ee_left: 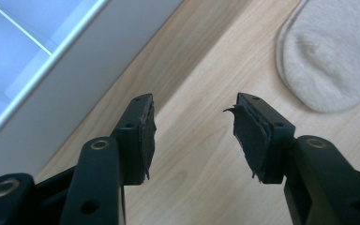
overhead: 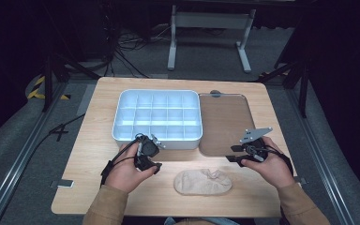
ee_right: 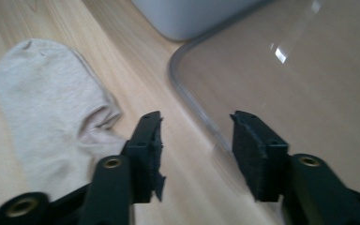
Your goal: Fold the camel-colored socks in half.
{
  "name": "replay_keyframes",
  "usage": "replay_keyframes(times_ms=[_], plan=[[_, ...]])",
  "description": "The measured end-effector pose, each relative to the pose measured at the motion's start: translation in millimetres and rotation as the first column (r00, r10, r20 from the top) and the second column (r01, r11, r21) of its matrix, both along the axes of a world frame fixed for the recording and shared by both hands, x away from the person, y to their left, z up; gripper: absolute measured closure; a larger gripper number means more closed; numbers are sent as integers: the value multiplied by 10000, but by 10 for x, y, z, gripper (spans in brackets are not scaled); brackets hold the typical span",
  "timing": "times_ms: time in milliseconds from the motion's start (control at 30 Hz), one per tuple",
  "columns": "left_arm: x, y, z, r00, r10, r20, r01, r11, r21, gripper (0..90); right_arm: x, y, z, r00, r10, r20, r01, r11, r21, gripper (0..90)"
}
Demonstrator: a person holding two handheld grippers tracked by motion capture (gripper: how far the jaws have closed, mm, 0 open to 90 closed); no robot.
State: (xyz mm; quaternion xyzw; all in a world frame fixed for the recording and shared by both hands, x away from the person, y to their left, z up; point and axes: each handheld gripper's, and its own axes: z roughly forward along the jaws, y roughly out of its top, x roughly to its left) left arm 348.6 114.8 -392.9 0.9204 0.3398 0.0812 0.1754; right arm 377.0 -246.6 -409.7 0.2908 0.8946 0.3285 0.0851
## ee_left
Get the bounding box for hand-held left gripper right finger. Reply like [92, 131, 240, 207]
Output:
[223, 92, 296, 185]

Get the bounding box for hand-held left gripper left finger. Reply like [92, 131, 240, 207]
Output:
[111, 93, 158, 186]

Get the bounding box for white divided organizer box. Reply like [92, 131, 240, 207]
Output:
[0, 0, 186, 186]

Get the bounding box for beige sock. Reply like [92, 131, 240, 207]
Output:
[276, 0, 360, 114]

